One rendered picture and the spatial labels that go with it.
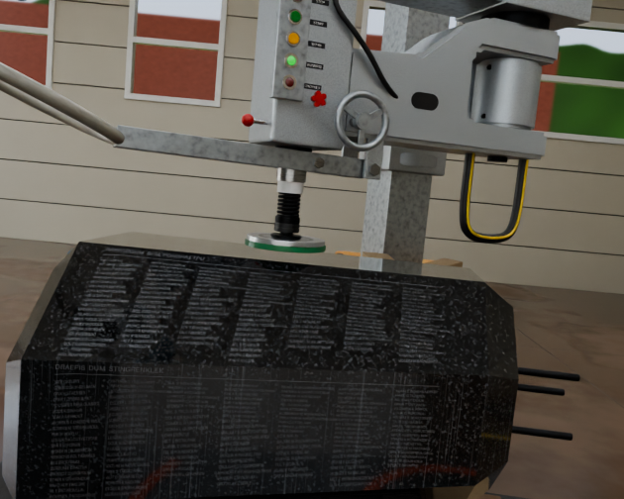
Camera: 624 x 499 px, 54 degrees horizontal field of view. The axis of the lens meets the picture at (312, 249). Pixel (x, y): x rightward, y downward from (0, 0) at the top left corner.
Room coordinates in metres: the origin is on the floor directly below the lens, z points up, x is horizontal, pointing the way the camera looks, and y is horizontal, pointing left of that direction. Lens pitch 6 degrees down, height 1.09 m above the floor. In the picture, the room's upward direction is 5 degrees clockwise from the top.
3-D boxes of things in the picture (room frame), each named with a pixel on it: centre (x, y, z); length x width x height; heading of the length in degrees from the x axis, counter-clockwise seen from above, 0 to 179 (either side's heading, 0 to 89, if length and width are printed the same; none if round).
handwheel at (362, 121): (1.59, -0.08, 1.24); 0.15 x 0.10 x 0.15; 112
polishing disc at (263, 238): (1.66, 0.07, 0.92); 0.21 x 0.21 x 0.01
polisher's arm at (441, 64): (1.79, -0.30, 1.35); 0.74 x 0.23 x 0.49; 112
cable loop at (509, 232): (1.90, -0.54, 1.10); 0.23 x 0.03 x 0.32; 112
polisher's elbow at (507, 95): (1.90, -0.54, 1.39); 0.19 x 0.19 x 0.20
